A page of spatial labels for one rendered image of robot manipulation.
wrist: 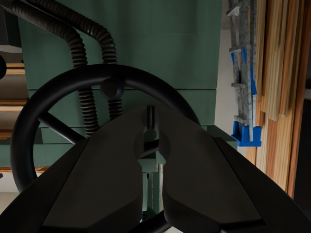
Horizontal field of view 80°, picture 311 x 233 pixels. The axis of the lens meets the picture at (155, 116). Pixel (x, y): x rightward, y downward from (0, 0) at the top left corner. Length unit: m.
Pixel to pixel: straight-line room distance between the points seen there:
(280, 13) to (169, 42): 1.47
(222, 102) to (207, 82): 2.65
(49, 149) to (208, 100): 0.40
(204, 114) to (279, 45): 1.43
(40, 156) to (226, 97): 2.83
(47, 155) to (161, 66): 0.35
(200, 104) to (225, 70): 2.64
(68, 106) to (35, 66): 0.11
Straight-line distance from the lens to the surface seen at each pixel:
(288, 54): 1.81
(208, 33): 0.47
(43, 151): 0.54
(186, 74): 0.45
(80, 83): 0.27
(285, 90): 1.81
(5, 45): 0.50
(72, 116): 0.48
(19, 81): 3.70
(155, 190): 0.94
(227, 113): 3.16
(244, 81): 1.37
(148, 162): 0.38
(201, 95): 0.46
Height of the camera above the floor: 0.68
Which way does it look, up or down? 12 degrees up
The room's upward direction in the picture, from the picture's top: 180 degrees clockwise
